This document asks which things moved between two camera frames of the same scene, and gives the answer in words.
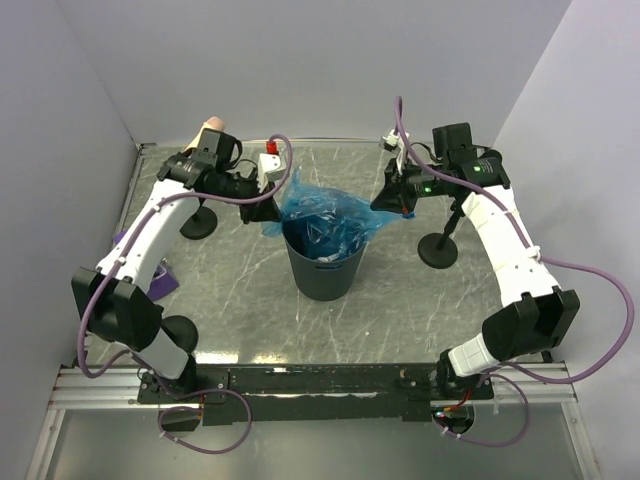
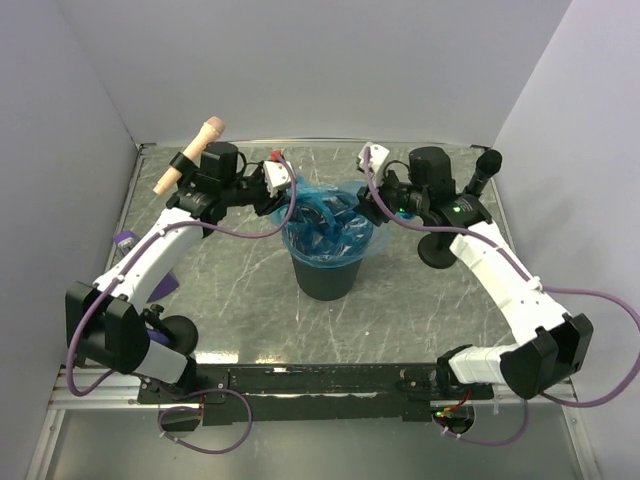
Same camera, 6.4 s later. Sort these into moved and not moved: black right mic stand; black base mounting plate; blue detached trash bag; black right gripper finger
Moved: black right gripper finger; blue detached trash bag
Not moved: black right mic stand; black base mounting plate
